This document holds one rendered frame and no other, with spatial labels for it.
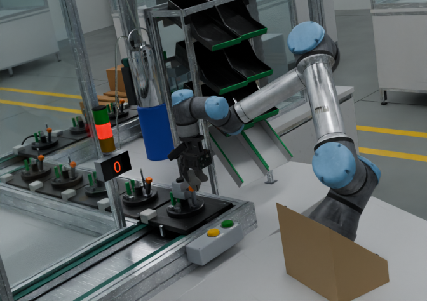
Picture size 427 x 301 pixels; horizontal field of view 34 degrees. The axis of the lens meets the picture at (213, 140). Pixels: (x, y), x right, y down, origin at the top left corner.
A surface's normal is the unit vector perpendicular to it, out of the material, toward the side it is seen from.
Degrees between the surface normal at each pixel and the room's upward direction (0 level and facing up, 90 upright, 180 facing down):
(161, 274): 90
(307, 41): 41
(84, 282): 0
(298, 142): 90
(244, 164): 45
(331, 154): 58
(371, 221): 0
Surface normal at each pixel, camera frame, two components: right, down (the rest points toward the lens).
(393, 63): -0.69, 0.33
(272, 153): 0.30, -0.55
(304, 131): 0.72, 0.10
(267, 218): -0.17, -0.94
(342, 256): 0.48, 0.20
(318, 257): -0.86, 0.29
